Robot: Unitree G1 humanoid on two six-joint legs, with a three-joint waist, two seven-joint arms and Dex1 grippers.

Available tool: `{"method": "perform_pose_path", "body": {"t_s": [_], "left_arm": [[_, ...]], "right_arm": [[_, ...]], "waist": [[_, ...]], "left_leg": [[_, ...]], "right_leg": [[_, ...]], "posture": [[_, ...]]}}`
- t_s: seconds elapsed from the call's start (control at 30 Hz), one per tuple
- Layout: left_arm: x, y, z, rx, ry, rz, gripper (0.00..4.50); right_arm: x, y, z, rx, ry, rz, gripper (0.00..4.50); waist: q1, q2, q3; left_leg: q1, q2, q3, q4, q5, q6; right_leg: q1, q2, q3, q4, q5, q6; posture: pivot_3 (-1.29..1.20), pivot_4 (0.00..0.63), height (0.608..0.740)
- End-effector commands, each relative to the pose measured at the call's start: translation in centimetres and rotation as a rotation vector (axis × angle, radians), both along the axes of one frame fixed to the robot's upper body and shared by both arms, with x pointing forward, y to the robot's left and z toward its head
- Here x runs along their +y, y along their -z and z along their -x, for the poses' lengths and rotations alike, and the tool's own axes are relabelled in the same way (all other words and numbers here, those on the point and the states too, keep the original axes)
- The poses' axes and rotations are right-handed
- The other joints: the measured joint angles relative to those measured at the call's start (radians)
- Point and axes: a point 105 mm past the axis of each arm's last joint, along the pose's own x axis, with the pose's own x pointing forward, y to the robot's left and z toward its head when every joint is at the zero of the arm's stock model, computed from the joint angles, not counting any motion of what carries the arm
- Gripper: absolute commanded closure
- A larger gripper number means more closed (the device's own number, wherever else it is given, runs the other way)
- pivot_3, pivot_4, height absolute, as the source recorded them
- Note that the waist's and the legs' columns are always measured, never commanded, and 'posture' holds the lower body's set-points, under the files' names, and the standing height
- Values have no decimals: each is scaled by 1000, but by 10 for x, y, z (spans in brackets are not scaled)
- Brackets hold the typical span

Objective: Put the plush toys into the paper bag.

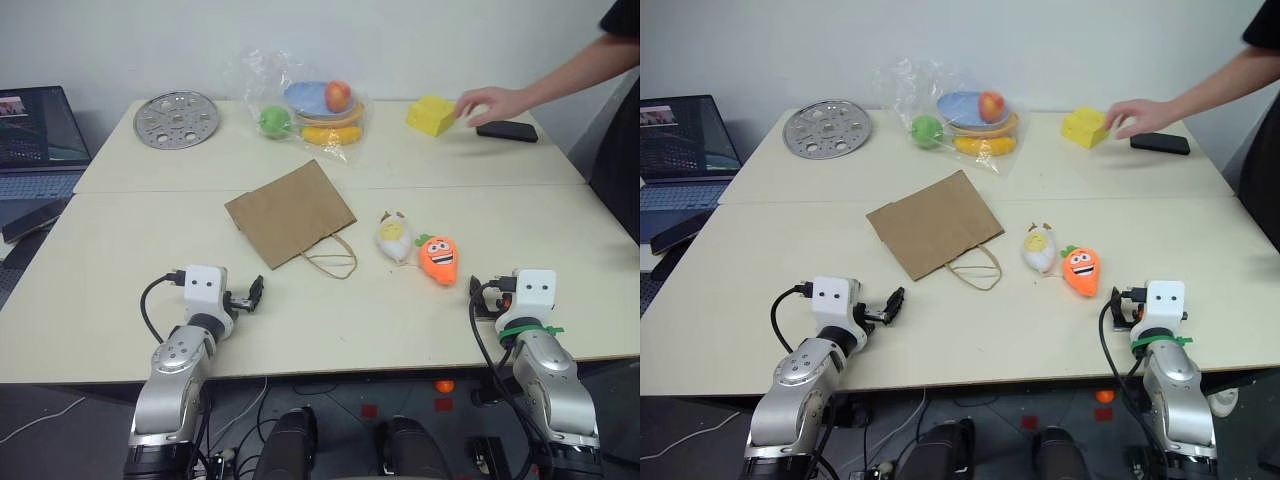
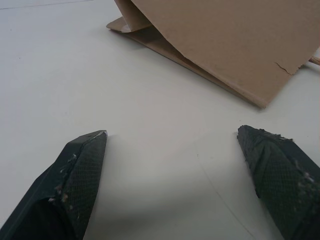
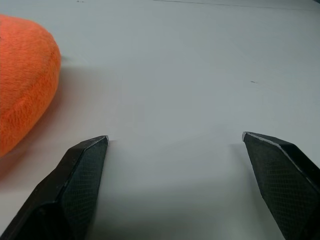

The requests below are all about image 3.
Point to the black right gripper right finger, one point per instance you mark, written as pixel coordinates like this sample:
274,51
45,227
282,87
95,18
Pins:
282,185

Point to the orange plush toy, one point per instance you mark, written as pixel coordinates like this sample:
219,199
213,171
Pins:
23,82

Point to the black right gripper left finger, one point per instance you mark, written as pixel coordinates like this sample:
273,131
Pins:
75,185

